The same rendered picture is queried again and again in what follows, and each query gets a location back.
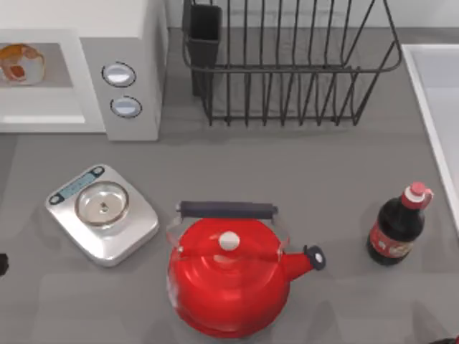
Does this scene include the red kettle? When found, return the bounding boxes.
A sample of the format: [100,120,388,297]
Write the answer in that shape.
[166,200,327,339]

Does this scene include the round microwave knob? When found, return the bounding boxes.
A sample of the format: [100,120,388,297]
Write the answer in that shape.
[110,95,143,119]
[101,61,137,88]

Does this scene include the silver kitchen scale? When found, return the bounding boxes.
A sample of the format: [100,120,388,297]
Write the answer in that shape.
[44,163,160,268]

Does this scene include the dark cutlery holder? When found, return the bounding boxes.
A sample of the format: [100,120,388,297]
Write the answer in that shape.
[182,2,223,97]

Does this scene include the dark bottle with red cap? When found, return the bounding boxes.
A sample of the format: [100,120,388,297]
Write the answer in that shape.
[366,181,435,267]

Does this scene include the pale microwave oven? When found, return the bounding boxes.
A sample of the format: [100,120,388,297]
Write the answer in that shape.
[0,0,169,142]

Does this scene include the white sink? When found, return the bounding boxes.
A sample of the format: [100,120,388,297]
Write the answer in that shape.
[401,44,459,236]

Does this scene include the orange and white food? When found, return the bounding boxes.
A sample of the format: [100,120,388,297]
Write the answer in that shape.
[0,43,47,87]

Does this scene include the dark wire dish rack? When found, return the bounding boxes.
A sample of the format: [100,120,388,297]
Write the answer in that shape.
[181,0,402,128]

